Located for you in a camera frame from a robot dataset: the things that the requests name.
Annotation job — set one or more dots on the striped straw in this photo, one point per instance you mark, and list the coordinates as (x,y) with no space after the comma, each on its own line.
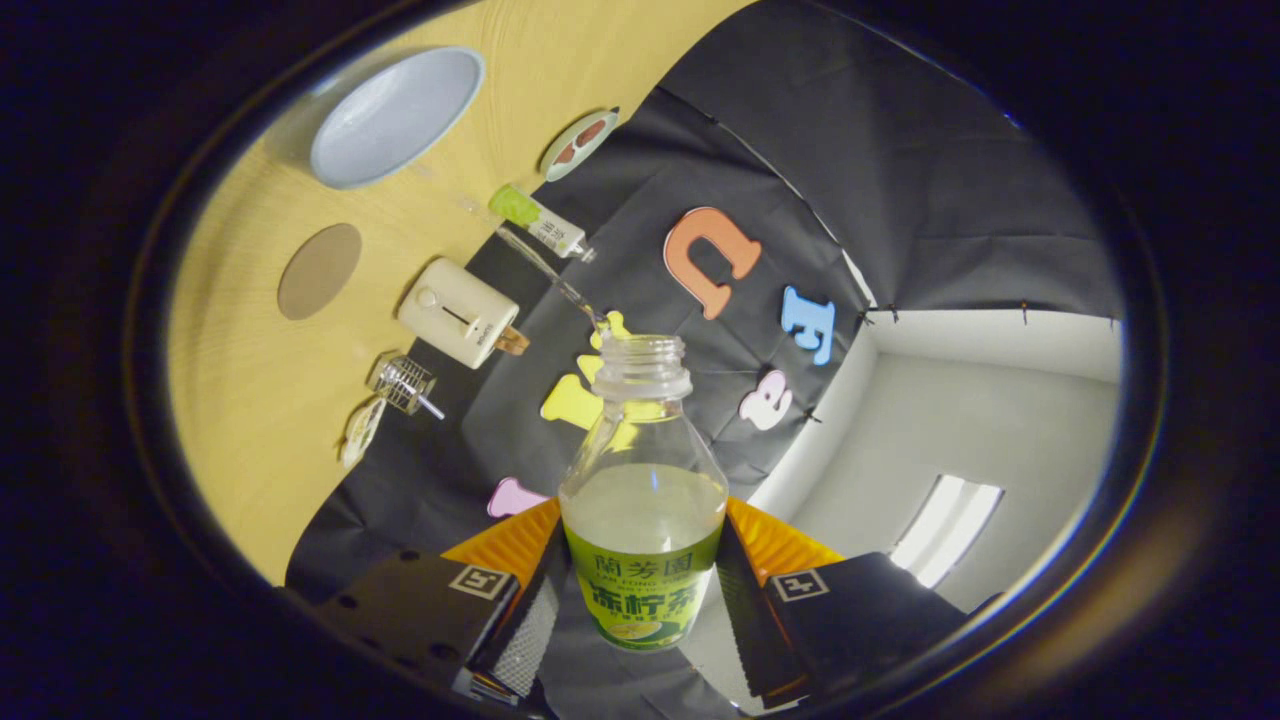
(432,408)

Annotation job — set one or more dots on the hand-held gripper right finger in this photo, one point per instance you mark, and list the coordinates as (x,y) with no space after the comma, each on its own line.
(750,620)

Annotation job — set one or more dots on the tall slim green drink bottle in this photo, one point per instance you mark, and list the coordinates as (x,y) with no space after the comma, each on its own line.
(535,220)

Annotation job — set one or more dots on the white divided tray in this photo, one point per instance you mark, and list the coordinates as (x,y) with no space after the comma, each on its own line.
(361,432)

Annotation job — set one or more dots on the wooden table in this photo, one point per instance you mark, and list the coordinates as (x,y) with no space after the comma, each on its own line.
(260,400)

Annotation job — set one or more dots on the cream toaster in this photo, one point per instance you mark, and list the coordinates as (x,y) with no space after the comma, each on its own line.
(455,312)

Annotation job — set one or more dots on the round brown coaster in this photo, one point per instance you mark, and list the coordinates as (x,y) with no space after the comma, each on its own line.
(320,271)

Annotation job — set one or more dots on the juice bottle with green label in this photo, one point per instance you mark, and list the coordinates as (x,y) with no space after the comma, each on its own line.
(645,560)

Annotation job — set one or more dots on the brown food piece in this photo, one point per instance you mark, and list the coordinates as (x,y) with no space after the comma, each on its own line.
(566,154)
(592,131)

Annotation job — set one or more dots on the brown toast slice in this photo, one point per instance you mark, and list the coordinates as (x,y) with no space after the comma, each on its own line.
(512,341)

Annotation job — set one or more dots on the ceiling light panel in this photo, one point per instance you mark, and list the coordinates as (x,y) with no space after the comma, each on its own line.
(945,530)

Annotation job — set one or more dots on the white cup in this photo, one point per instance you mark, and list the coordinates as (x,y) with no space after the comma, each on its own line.
(395,115)

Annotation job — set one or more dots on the pale green plate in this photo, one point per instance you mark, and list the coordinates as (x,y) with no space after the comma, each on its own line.
(552,170)

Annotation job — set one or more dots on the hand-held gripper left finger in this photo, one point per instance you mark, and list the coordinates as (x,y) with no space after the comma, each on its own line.
(530,620)

